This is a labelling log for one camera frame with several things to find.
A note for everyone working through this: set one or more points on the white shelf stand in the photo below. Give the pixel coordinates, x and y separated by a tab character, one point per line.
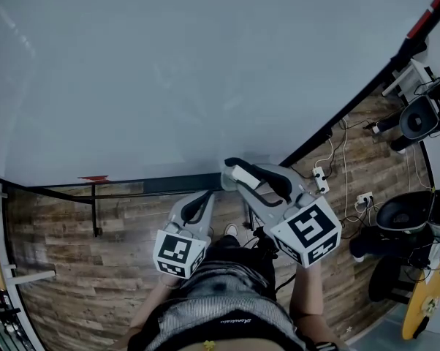
406	75

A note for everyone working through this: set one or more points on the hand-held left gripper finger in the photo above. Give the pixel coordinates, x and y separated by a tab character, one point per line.
177	212
208	216

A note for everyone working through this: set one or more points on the person's right forearm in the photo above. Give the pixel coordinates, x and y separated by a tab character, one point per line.
307	298

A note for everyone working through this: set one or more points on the yellow table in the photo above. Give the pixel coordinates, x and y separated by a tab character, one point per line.
417	305

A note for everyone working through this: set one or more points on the black metal railing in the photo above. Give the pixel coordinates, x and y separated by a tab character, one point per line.
0	313

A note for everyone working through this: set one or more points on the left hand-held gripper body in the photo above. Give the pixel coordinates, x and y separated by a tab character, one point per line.
176	251

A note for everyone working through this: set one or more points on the person's grey knit top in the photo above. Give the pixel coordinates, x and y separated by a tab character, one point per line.
220	302

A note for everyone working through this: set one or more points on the person's left forearm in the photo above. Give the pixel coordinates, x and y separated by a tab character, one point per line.
150	309

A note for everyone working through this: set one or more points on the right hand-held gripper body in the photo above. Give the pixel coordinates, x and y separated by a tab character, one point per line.
307	229

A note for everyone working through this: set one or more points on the person's black trousers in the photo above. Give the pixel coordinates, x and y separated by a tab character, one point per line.
242	262

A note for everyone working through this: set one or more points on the yellow pendant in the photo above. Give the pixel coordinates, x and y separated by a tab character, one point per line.
208	345

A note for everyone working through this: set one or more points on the person's white shoe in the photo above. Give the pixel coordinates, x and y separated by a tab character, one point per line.
230	230

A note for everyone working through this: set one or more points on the grey round bin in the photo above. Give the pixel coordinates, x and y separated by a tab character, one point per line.
410	126

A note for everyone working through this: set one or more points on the white whiteboard eraser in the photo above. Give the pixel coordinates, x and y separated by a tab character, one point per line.
243	176

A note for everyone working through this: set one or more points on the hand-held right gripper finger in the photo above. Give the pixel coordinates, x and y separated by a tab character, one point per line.
264	210
295	186

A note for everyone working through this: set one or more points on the whiteboard with black stand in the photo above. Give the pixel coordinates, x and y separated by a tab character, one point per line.
169	68

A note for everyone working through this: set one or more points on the white power strip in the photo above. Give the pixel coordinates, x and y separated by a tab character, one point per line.
364	199
320	179

